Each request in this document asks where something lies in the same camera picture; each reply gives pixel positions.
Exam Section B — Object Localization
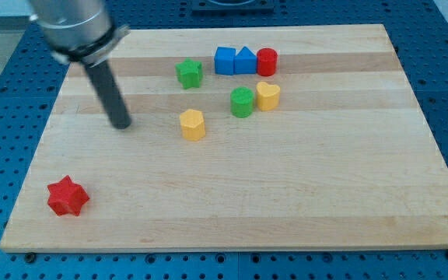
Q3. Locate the red star block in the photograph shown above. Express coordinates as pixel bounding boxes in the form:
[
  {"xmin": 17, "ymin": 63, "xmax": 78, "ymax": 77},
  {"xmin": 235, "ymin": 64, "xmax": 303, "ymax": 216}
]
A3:
[{"xmin": 47, "ymin": 175, "xmax": 89, "ymax": 216}]

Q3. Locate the red cylinder block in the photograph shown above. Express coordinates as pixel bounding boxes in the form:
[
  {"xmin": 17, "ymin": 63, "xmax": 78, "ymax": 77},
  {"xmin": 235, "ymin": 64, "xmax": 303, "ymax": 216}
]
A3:
[{"xmin": 257, "ymin": 48, "xmax": 278, "ymax": 76}]

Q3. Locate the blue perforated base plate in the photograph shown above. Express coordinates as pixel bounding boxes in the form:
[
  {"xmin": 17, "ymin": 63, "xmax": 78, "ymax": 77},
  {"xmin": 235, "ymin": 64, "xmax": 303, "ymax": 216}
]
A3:
[{"xmin": 0, "ymin": 0, "xmax": 448, "ymax": 279}]

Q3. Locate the blue cube block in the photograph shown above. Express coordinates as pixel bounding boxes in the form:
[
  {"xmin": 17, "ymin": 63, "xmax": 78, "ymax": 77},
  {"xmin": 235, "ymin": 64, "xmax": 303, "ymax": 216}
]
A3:
[{"xmin": 214, "ymin": 47, "xmax": 236, "ymax": 75}]

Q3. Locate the green cylinder block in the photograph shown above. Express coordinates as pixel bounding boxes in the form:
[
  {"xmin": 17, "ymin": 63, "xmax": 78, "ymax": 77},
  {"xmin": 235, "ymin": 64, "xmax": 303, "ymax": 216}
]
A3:
[{"xmin": 230, "ymin": 86, "xmax": 254, "ymax": 118}]

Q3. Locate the wooden board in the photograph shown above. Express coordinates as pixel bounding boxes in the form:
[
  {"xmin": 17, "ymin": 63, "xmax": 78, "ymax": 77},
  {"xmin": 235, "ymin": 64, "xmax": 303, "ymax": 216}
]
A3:
[{"xmin": 0, "ymin": 24, "xmax": 448, "ymax": 253}]

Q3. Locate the blue triangle block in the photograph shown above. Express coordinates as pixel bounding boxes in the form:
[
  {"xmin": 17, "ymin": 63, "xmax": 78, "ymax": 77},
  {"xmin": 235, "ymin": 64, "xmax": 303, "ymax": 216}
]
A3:
[{"xmin": 234, "ymin": 47, "xmax": 257, "ymax": 75}]

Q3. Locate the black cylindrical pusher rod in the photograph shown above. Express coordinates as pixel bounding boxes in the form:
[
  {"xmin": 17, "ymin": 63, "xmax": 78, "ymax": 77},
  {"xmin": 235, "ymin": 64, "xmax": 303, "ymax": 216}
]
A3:
[{"xmin": 84, "ymin": 61, "xmax": 131, "ymax": 130}]

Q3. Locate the yellow hexagon block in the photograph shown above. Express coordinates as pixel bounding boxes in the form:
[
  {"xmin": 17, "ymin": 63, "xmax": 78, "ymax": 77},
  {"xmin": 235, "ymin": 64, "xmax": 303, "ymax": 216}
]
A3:
[{"xmin": 180, "ymin": 109, "xmax": 206, "ymax": 141}]

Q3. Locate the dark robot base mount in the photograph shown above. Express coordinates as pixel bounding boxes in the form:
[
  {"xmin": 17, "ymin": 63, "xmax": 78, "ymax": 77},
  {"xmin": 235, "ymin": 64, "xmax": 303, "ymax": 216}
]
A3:
[{"xmin": 191, "ymin": 0, "xmax": 275, "ymax": 14}]

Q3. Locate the green star block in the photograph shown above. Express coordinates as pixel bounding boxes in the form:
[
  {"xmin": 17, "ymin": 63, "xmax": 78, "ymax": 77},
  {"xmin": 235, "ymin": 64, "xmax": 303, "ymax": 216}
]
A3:
[{"xmin": 175, "ymin": 58, "xmax": 203, "ymax": 89}]

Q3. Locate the yellow heart block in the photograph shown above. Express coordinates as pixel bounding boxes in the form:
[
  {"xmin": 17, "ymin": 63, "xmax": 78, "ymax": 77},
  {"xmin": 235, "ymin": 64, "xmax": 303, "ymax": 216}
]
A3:
[{"xmin": 256, "ymin": 82, "xmax": 281, "ymax": 111}]

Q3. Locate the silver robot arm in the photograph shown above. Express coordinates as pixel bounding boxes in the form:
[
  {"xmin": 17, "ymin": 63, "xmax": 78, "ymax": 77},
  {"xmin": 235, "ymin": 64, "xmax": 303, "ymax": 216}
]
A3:
[{"xmin": 29, "ymin": 0, "xmax": 131, "ymax": 129}]

